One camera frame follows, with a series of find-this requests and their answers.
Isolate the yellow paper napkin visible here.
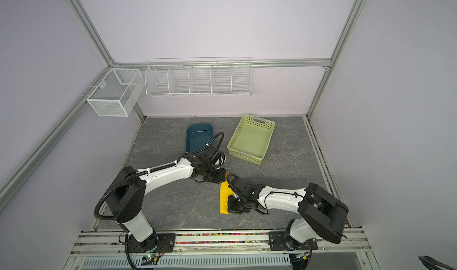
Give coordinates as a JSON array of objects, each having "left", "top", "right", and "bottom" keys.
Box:
[{"left": 220, "top": 172, "right": 234, "bottom": 214}]

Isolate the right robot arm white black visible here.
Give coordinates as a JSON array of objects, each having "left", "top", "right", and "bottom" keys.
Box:
[{"left": 220, "top": 174, "right": 349, "bottom": 251}]

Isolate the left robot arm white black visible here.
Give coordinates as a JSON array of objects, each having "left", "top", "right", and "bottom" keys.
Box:
[{"left": 94, "top": 132, "right": 226, "bottom": 252}]

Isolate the dark teal plastic tub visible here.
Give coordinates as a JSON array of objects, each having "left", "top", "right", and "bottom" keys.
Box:
[{"left": 185, "top": 123, "right": 213, "bottom": 153}]

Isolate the light green perforated basket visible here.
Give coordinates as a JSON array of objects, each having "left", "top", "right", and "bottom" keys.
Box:
[{"left": 227, "top": 114, "right": 276, "bottom": 165}]

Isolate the white vent grille strip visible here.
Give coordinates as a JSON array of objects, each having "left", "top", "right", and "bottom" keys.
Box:
[{"left": 80, "top": 253, "right": 292, "bottom": 270}]

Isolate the white mesh box basket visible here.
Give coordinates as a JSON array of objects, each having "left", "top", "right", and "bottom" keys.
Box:
[{"left": 87, "top": 69, "right": 145, "bottom": 117}]

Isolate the white wire shelf rack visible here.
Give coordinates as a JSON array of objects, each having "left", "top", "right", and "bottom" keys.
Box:
[{"left": 145, "top": 57, "right": 253, "bottom": 96}]

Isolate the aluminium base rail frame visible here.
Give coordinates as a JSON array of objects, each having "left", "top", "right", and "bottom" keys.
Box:
[{"left": 64, "top": 228, "right": 379, "bottom": 270}]

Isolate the black cable bottom right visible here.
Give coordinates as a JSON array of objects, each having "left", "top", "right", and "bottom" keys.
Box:
[{"left": 418, "top": 255, "right": 456, "bottom": 270}]

